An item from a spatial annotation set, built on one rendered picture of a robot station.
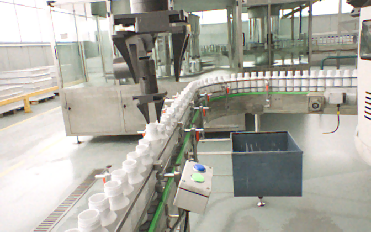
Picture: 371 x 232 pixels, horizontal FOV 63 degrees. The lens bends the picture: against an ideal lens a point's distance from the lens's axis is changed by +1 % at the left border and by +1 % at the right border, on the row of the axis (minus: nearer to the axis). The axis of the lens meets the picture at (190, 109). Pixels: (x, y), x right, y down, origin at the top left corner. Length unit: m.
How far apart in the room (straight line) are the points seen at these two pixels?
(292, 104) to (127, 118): 2.77
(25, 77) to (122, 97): 5.67
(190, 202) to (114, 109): 4.01
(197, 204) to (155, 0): 0.50
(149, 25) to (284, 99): 2.27
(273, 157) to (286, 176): 0.11
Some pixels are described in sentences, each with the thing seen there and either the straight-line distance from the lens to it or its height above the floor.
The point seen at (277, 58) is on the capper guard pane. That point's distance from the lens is 6.32.
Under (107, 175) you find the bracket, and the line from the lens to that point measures 0.93.
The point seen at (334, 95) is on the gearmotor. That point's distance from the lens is 2.44.
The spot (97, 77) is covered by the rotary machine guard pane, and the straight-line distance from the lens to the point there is 4.75.
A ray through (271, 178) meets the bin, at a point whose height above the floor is 0.82.
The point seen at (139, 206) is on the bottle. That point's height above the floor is 1.05.
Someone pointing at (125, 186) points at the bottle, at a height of 1.13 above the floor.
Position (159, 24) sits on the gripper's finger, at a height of 1.47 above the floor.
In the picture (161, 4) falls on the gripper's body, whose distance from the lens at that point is 0.44.
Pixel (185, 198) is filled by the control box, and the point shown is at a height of 1.08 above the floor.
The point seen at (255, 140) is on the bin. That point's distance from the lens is 1.70.
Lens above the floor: 1.45
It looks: 12 degrees down
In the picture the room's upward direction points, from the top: 4 degrees counter-clockwise
